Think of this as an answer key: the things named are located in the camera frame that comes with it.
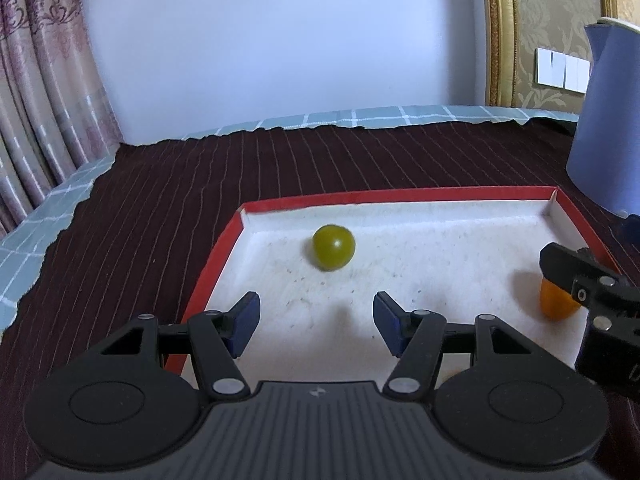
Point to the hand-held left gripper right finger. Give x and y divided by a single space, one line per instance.
387 322

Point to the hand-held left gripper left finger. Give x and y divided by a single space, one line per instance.
245 320

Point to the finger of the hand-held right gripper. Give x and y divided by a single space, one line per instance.
632 230
565 265

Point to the orange mandarin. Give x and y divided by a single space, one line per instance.
555 305

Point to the red-rimmed white tray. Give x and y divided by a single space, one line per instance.
450 260

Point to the green round fruit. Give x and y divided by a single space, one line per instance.
334 247

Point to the blue electric kettle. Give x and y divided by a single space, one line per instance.
610 125

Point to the dark striped cloth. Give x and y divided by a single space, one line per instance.
175 200

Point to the pink patterned curtain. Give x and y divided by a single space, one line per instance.
45 85

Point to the white wall switch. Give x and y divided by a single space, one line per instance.
560 67

